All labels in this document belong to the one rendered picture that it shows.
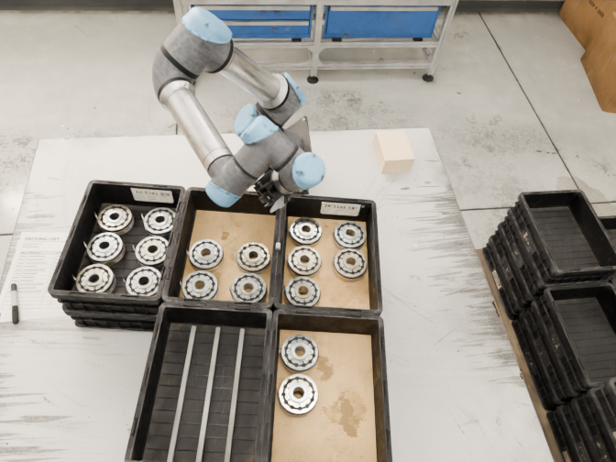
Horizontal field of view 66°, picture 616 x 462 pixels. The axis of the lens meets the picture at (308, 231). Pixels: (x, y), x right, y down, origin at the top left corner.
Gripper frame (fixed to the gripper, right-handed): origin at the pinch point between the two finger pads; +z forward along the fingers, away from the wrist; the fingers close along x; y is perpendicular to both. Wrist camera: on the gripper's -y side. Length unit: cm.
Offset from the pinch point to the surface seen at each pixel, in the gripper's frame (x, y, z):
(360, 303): 44.9, 0.8, -4.5
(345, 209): 23.5, -19.2, 6.7
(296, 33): -44, -131, 140
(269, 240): 16.3, 4.6, 15.7
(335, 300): 39.5, 5.3, -1.3
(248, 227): 9.6, 5.8, 20.4
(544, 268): 98, -75, 7
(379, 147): 21, -59, 30
